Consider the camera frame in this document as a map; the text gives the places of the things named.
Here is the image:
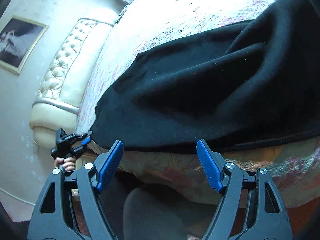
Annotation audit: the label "black pants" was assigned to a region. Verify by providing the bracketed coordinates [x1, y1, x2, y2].
[91, 0, 319, 154]

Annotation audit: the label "person's left hand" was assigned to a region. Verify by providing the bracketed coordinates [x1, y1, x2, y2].
[54, 157, 76, 172]

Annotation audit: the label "cream tufted leather headboard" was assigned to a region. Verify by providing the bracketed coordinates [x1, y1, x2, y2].
[29, 18, 114, 148]

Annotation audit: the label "person's dark trouser leg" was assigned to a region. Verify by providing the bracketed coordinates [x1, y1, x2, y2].
[99, 172, 217, 239]

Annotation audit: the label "framed wedding photo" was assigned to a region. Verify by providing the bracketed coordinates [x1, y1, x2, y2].
[1, 15, 49, 75]

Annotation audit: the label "floral bedspread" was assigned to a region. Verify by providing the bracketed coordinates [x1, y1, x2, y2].
[76, 0, 319, 207]

